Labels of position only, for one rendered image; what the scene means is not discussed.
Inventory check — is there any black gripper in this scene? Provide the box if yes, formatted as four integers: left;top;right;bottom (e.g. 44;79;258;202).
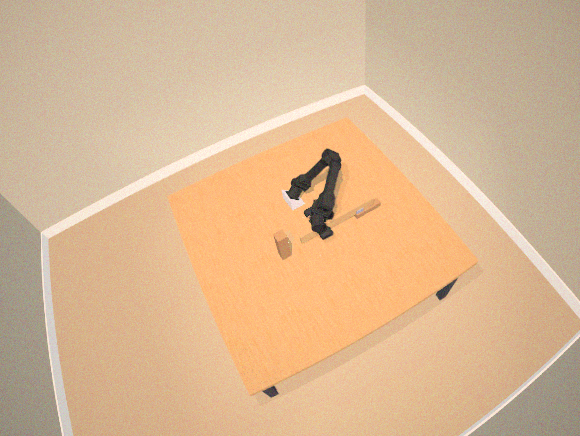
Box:
304;207;333;240

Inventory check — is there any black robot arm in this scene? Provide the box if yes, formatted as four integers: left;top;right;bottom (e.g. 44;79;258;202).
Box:
285;148;342;232

